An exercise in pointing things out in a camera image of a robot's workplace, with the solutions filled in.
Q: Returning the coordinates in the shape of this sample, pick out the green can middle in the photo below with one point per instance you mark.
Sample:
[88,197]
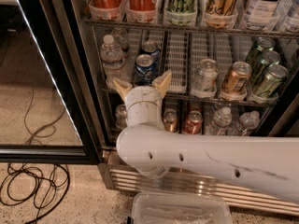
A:
[265,59]

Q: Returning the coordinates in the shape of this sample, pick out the green can front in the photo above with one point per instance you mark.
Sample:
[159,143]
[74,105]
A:
[272,78]

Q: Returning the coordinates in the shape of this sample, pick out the silver can bottom left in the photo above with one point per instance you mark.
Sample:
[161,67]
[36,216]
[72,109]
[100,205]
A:
[121,117]

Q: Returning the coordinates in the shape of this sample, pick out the front clear water bottle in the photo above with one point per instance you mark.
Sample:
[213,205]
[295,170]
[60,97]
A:
[112,60]

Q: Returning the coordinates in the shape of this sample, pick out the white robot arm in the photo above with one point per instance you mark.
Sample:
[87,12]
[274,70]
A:
[269,165]

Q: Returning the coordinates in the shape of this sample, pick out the blue pepsi can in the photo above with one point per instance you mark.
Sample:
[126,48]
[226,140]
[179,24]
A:
[151,48]
[144,68]

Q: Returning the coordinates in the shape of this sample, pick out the blue pepsi can front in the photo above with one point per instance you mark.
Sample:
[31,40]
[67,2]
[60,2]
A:
[144,68]

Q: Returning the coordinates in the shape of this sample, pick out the empty white shelf tray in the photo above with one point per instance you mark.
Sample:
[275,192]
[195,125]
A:
[176,61]

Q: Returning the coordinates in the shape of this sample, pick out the red can bottom front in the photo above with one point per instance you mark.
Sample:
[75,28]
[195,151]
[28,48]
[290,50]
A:
[193,123]

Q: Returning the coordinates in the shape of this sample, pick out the blue pepsi can rear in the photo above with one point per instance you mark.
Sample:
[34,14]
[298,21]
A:
[151,48]

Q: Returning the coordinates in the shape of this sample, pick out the water bottle bottom right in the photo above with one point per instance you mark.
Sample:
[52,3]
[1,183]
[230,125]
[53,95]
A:
[245,125]

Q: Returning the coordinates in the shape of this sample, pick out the rear clear water bottle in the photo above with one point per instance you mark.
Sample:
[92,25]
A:
[121,36]

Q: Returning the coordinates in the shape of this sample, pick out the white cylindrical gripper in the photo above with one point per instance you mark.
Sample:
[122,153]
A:
[142,94]

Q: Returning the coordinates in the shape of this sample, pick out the gold can bottom shelf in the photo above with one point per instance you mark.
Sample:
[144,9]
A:
[170,119]

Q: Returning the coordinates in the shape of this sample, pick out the gold soda can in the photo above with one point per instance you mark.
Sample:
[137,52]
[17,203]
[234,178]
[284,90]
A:
[236,78]

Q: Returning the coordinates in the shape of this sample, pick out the white silver soda can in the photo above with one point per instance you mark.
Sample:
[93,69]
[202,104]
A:
[205,76]

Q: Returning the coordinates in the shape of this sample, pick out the steel fridge base grille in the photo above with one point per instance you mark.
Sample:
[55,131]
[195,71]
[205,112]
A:
[118,175]

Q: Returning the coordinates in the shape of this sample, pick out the green can rear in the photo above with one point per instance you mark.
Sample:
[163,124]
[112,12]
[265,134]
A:
[258,46]

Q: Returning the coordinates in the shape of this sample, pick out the clear plastic bin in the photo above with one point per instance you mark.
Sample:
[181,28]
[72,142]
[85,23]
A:
[161,208]

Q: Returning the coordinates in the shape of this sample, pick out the glass fridge door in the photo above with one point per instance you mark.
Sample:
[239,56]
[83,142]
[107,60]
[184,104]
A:
[49,106]

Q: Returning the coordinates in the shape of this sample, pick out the clear water bottle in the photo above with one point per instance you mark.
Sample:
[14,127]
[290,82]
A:
[121,36]
[112,60]

